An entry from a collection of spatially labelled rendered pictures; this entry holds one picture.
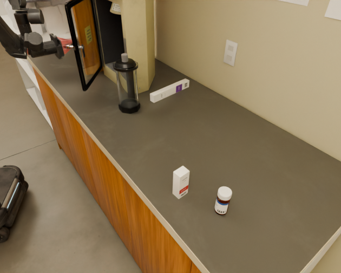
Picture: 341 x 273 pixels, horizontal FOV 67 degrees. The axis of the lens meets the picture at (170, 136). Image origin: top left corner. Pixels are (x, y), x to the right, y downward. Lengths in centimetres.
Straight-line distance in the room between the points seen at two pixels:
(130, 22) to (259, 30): 56
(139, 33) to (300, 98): 77
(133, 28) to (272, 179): 87
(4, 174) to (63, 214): 51
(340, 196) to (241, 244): 41
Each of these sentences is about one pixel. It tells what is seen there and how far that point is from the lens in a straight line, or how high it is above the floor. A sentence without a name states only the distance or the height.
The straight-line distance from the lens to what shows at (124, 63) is 115.
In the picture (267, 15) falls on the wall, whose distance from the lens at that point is 122.
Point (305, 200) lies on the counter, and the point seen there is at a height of 94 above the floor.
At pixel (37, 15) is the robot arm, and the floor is 129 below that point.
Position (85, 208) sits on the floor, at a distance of 208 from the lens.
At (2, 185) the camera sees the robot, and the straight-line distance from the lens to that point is 213.
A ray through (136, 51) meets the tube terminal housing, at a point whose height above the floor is 117.
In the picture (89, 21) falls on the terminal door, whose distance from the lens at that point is 144.
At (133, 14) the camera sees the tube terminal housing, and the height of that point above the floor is 133.
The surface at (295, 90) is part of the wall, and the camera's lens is 120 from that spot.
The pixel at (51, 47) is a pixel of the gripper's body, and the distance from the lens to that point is 132.
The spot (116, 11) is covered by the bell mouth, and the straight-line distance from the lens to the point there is 135.
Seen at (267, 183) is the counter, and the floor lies 94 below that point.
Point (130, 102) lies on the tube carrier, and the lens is 121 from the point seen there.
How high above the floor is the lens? 162
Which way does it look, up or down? 38 degrees down
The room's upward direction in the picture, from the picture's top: 1 degrees clockwise
